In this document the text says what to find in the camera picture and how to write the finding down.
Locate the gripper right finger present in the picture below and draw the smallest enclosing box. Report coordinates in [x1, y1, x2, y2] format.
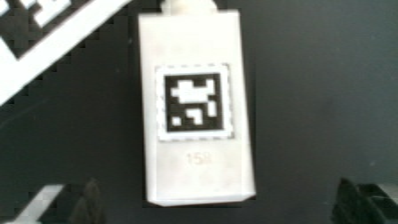
[331, 178, 398, 224]

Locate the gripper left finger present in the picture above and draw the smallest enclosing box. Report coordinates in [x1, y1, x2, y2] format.
[11, 177, 107, 224]

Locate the white stool leg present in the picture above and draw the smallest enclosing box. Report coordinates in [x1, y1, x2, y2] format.
[139, 0, 257, 207]

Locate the white paper marker sheet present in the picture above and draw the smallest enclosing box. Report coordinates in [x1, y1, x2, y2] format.
[0, 0, 134, 106]

